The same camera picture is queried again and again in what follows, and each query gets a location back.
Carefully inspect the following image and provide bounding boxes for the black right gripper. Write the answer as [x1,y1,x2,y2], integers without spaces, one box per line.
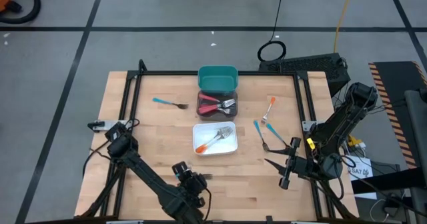
[265,137,315,189]

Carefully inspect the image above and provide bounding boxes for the white plastic bin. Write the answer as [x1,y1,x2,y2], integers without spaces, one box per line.
[192,121,239,157]

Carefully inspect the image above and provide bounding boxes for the red handled fork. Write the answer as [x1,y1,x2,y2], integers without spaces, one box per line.
[197,98,237,115]
[197,104,234,115]
[199,93,234,115]

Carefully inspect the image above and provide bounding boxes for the silver mounting plate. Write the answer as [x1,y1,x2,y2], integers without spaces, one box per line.
[302,120,318,132]
[87,119,129,131]

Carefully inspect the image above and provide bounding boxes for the brown translucent plastic bin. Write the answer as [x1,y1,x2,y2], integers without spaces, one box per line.
[195,89,239,122]

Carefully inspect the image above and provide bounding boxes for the yellow plug bundle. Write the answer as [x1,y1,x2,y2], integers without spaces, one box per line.
[346,135,367,151]

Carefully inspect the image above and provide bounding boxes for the white paper label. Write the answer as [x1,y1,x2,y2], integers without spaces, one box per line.
[344,154,378,201]

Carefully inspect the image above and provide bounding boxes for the black computer case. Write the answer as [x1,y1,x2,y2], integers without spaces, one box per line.
[258,53,352,97]

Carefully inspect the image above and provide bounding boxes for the teal plastic bin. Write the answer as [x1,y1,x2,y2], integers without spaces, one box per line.
[197,65,240,95]

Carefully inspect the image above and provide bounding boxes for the black beam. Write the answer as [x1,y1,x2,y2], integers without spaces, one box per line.
[350,168,427,195]

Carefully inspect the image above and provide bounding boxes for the grey cabinet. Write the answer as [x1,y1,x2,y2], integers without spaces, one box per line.
[404,89,427,224]

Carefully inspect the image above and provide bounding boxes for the black hazard striped mat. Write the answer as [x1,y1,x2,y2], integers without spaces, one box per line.
[368,60,427,170]

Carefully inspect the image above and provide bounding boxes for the white thin cable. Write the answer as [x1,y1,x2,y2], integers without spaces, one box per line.
[368,199,393,223]

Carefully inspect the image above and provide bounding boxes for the black aluminium table frame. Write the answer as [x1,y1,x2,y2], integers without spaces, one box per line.
[75,59,360,224]

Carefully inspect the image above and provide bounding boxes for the black hanging cable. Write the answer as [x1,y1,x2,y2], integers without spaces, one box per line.
[256,0,288,63]

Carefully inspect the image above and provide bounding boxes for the yellow cable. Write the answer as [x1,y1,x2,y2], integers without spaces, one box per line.
[333,0,355,54]

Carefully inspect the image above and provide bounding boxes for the black vacuum hose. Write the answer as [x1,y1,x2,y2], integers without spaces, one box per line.
[0,0,42,25]

